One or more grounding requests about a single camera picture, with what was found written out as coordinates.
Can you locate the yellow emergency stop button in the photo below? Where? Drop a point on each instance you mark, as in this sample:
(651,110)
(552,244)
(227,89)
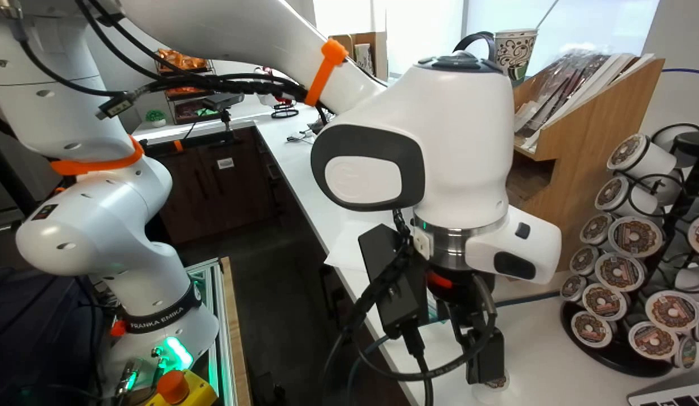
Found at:
(180,389)

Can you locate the checkerboard calibration board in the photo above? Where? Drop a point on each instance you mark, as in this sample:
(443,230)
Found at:
(665,395)

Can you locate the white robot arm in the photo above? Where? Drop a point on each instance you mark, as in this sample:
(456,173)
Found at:
(436,150)

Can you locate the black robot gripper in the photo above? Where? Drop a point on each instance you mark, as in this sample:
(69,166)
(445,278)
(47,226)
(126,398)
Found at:
(467,300)

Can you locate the black rotating pod rack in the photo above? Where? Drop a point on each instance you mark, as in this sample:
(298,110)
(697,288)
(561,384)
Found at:
(631,295)

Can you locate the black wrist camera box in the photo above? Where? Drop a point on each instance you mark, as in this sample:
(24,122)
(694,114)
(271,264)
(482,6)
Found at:
(398,276)

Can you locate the patterned paper cup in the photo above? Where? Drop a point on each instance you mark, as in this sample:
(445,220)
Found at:
(514,50)

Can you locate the wooden condiment organizer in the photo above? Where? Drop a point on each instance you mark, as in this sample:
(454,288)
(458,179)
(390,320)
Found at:
(558,173)

